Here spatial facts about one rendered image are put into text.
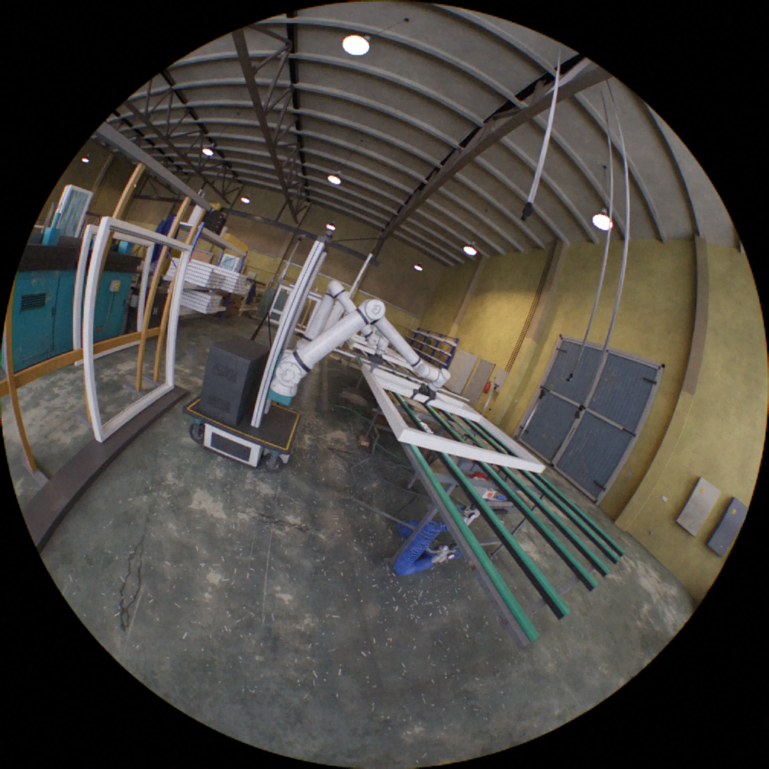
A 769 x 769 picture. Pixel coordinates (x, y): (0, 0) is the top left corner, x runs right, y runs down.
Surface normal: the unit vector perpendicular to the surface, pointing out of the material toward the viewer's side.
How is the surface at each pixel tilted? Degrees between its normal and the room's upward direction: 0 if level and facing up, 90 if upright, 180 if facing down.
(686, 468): 90
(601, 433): 90
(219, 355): 90
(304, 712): 0
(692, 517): 90
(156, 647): 0
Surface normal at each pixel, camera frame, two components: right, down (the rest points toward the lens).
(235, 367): 0.18, 0.29
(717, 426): -0.89, -0.33
